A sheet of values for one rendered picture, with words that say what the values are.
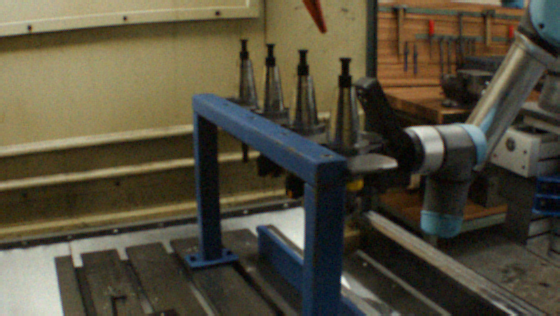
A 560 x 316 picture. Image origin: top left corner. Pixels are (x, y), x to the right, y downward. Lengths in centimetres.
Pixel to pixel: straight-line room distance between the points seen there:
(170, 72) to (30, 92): 34
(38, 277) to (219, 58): 67
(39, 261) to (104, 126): 36
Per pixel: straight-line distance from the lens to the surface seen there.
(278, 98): 87
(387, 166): 64
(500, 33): 390
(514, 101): 104
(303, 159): 63
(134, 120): 133
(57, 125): 131
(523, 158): 131
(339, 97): 67
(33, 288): 130
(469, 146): 94
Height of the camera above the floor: 140
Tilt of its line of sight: 16 degrees down
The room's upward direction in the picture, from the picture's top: straight up
